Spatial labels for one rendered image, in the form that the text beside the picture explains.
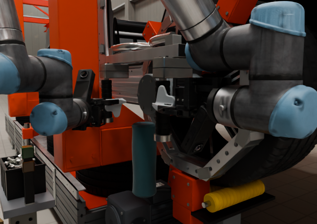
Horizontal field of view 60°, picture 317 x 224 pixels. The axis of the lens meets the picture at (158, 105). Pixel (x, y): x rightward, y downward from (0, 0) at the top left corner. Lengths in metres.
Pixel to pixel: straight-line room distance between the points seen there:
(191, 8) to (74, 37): 0.75
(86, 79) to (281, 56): 0.56
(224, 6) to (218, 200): 0.57
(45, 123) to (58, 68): 0.12
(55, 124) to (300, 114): 0.47
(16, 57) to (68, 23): 0.62
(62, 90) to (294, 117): 0.47
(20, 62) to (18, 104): 2.50
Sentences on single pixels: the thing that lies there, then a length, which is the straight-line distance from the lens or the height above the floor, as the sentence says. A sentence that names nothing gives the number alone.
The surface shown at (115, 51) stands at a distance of 0.95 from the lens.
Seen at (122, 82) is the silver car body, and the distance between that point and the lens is 1.79.
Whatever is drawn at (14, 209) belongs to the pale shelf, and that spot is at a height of 0.45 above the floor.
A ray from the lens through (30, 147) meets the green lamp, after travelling 1.07.
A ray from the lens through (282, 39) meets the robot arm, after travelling 0.42.
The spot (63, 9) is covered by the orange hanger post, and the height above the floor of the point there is 1.16.
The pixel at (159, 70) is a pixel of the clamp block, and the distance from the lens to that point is 0.65.
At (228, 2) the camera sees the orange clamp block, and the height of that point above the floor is 1.10.
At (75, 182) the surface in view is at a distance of 1.47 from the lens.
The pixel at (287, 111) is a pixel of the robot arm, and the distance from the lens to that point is 0.40.
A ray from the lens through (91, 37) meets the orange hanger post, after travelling 1.18.
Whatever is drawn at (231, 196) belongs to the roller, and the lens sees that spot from 0.95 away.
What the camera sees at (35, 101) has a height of 0.67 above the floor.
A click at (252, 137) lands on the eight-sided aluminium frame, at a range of 0.76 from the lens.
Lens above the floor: 0.90
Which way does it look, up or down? 6 degrees down
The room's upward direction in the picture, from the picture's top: straight up
